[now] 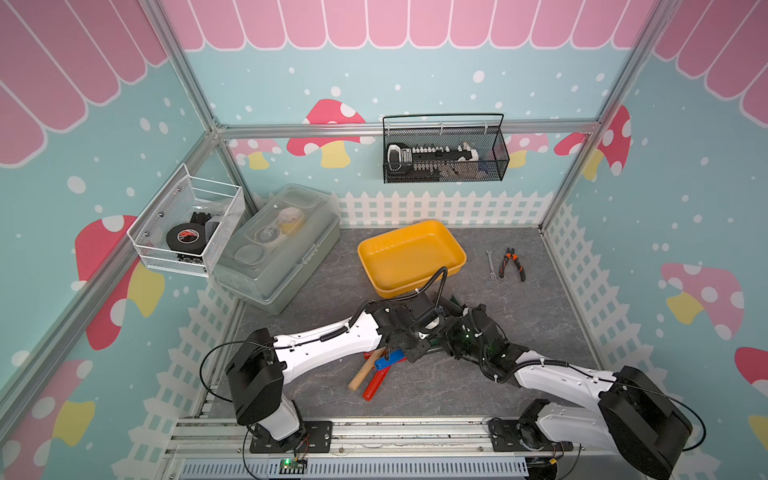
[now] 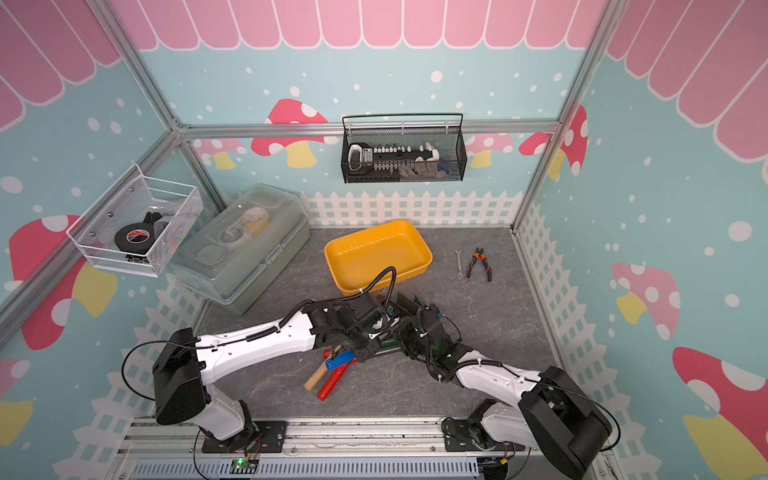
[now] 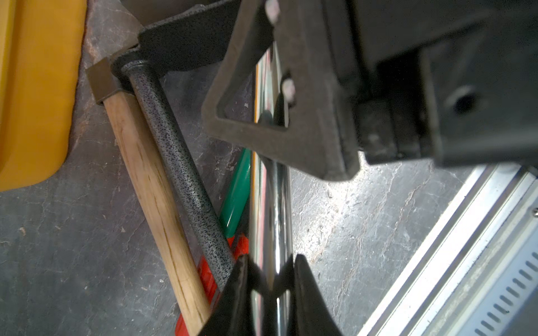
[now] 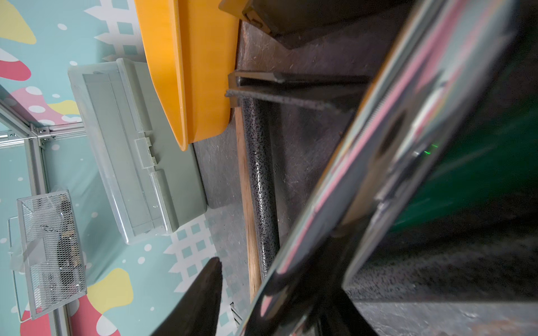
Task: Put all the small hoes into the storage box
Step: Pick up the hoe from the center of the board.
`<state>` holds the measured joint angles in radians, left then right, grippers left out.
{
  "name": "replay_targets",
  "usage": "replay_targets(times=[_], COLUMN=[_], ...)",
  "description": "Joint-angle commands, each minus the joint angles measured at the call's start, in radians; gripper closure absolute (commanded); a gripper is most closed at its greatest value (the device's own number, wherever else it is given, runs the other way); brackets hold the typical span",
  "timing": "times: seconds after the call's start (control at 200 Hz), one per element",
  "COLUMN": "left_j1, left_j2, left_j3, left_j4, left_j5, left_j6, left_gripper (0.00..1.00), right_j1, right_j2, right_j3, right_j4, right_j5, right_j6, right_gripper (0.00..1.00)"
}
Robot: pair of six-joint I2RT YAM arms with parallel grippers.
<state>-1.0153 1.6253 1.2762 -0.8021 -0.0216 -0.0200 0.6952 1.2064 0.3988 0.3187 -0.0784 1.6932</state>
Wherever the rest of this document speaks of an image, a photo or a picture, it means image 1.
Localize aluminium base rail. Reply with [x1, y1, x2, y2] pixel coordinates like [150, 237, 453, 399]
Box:
[156, 417, 567, 479]

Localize small steel wrench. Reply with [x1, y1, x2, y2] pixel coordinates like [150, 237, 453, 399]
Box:
[485, 250, 497, 280]

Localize orange black pliers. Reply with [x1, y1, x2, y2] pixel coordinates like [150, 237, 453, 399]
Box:
[499, 248, 527, 282]

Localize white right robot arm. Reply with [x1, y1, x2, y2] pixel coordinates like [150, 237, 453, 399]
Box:
[440, 299, 693, 479]

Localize black wire mesh basket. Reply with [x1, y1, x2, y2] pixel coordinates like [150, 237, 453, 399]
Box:
[381, 113, 510, 183]

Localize black tape roll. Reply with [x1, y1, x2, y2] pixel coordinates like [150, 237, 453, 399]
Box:
[166, 223, 207, 255]

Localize translucent green storage box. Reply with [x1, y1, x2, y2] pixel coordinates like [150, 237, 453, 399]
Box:
[213, 184, 340, 315]

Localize speckled grey hoe red grip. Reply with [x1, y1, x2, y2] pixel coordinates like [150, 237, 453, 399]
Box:
[362, 367, 390, 401]

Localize clear acrylic wall bin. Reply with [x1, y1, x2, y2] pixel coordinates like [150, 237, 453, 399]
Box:
[127, 165, 245, 278]

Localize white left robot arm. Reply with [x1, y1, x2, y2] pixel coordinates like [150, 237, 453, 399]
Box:
[224, 292, 448, 445]

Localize wooden handled small hoe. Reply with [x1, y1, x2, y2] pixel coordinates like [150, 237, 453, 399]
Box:
[348, 348, 386, 391]

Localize yellow plastic tray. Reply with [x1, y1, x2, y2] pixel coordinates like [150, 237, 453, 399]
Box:
[357, 220, 467, 299]

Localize white socket set holder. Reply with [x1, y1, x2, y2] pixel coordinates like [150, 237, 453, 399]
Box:
[385, 142, 479, 175]

